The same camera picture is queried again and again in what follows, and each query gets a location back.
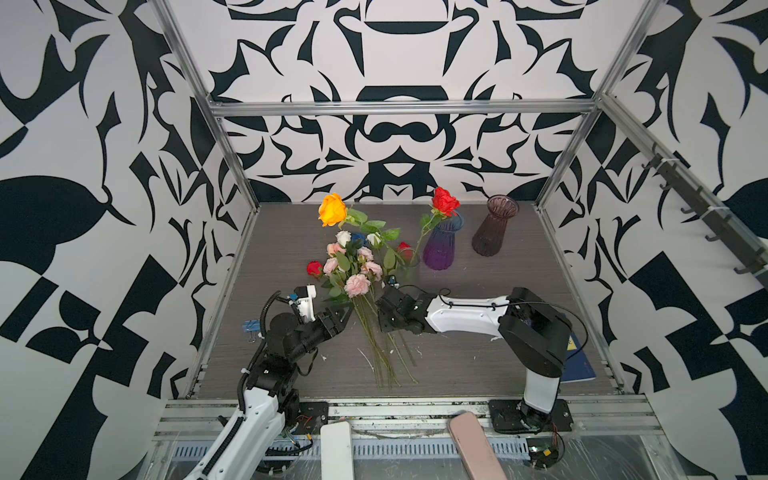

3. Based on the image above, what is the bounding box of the bunch of artificial flowers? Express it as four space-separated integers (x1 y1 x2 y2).
321 230 418 388

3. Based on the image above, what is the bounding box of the small red artificial rose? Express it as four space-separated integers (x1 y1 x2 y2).
306 261 324 279

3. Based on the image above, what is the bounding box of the orange artificial rose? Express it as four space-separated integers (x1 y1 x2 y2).
318 193 415 265

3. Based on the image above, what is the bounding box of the large red artificial rose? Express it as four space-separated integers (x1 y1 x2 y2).
414 187 460 262

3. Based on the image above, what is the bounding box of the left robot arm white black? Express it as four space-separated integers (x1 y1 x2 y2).
186 286 352 479

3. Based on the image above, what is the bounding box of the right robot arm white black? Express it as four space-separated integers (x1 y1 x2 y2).
375 286 573 415

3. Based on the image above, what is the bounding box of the clear glass vase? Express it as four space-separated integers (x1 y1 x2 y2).
396 247 421 285

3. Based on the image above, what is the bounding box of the purple blue glass vase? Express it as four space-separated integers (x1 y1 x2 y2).
422 211 464 271

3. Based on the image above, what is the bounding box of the dark maroon glass vase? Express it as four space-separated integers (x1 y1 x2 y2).
471 195 519 257

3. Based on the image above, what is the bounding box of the blue binder clip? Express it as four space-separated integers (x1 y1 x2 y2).
242 320 262 343

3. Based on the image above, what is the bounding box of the white phone-like device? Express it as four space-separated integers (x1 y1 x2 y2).
320 421 355 480

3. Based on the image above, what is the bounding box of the pink phone-like device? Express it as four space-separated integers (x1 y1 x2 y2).
448 412 507 480

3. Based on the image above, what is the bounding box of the blue book yellow label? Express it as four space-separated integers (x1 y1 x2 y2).
561 334 597 384

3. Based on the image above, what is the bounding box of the small circuit board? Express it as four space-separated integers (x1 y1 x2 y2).
525 433 566 470

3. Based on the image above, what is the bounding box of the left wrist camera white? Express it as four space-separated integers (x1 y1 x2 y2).
289 285 317 324

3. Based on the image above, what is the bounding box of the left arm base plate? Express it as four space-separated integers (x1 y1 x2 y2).
286 401 330 435

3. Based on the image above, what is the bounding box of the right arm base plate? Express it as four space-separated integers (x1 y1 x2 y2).
488 399 573 435

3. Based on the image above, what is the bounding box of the grey hook rack rail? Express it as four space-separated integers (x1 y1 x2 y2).
641 142 768 283

